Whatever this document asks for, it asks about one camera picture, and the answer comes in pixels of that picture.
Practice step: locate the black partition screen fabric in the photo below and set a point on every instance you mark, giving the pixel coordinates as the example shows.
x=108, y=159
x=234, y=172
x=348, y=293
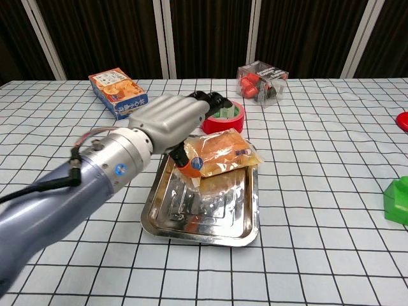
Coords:
x=210, y=32

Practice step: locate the red tape roll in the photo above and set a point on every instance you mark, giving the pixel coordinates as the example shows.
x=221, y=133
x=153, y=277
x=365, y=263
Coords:
x=213, y=124

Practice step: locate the green toy building block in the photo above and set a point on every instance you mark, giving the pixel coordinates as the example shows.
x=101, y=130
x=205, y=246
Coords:
x=398, y=204

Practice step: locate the orange snack box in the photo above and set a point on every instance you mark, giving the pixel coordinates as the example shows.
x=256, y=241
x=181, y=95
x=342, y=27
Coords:
x=114, y=89

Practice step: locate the clear plastic box red contents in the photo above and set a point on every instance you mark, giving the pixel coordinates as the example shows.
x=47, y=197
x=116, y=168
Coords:
x=261, y=83

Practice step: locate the white checkered tablecloth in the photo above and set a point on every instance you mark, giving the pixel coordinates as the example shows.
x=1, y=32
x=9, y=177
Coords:
x=318, y=159

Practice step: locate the white partition frame post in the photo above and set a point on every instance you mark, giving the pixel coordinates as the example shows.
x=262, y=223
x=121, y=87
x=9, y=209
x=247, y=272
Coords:
x=255, y=32
x=165, y=38
x=44, y=38
x=357, y=38

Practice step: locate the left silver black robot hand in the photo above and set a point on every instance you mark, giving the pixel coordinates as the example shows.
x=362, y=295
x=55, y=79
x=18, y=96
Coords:
x=169, y=118

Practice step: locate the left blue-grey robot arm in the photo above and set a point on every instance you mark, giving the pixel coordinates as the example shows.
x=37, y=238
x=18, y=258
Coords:
x=48, y=220

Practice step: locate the shiny metal tray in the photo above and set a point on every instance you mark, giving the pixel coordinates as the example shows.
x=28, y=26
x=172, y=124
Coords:
x=197, y=220

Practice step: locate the red round disc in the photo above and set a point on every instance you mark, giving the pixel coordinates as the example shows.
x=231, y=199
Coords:
x=404, y=121

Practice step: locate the bread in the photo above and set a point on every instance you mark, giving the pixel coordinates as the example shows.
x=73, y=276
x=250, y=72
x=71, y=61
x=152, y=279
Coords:
x=223, y=150

